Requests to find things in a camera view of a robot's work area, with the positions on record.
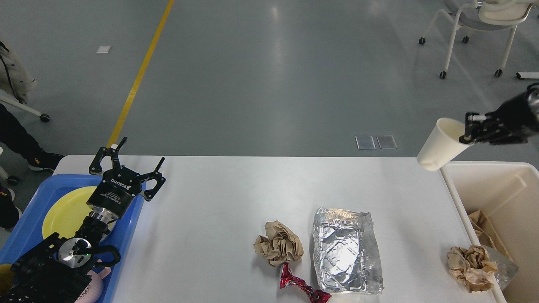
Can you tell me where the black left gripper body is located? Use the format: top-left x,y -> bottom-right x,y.
86,167 -> 142,219

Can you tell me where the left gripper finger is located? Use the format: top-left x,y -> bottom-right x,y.
88,137 -> 128,176
133,157 -> 166,202

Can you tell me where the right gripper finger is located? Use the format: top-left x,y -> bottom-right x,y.
459,112 -> 491,145

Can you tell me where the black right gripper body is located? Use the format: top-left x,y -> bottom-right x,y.
485,84 -> 539,145

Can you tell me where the white paper cup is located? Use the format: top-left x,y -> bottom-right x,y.
416,117 -> 473,171

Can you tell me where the yellow plastic plate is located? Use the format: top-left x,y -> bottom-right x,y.
42,186 -> 96,239

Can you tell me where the pink ceramic mug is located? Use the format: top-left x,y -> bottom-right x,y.
75,267 -> 112,303

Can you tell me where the brown paper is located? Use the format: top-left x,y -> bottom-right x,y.
447,245 -> 498,293
468,210 -> 513,261

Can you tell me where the brown paper ball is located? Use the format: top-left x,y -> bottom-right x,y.
253,221 -> 304,267

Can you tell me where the aluminium foil tray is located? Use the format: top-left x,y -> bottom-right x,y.
481,245 -> 519,291
312,207 -> 384,295

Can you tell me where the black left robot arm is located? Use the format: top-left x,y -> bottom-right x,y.
1,137 -> 165,303

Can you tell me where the white chair base right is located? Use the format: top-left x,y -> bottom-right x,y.
516,72 -> 539,80

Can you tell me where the beige plastic bin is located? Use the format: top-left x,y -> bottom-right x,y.
441,161 -> 539,303

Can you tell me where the person in black trousers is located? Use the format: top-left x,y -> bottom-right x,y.
0,105 -> 64,231

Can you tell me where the right clear floor plate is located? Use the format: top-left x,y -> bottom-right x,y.
376,136 -> 398,149

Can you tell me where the clear floor plate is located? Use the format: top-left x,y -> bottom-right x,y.
376,136 -> 398,149
355,136 -> 376,150

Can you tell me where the blue plastic tray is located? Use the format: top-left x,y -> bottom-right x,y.
0,174 -> 146,303

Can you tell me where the brown paper in bin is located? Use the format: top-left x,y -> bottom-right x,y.
468,210 -> 513,261

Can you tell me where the left clear floor plate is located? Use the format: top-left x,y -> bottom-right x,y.
355,136 -> 376,150

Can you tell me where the white office chair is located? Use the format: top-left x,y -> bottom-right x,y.
419,0 -> 538,79

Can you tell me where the chair with beige coat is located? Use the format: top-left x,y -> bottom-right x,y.
0,41 -> 50,122

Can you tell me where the blue ceramic mug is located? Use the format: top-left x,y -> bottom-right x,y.
0,263 -> 15,295

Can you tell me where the red foil wrapper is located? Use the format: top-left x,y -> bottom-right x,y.
279,262 -> 332,303

